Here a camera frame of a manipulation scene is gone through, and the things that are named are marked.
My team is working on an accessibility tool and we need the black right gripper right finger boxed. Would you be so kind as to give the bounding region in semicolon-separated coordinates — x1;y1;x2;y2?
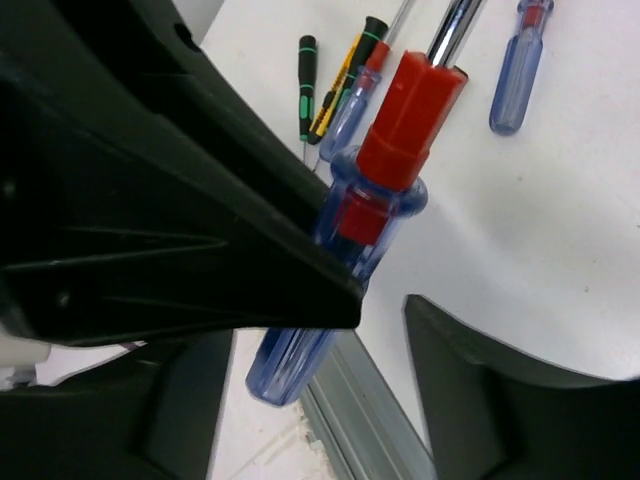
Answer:
404;294;639;479

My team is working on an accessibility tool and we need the Pro'sKit black green screwdriver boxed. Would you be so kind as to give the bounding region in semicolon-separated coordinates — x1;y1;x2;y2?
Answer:
298;35;318;161

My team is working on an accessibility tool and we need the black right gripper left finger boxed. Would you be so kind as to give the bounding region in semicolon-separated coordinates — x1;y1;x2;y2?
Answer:
1;331;232;479

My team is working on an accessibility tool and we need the blue red screwdriver large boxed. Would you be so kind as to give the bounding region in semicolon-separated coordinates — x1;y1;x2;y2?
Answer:
245;1;483;407

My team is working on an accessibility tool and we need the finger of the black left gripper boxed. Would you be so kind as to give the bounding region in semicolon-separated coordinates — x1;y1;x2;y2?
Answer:
1;1;363;347

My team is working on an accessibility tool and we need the small yellow utility knife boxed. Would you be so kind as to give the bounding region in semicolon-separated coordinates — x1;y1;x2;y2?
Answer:
307;35;360;145

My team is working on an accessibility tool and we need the aluminium rail frame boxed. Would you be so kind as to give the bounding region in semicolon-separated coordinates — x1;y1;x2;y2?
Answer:
300;332;437;479

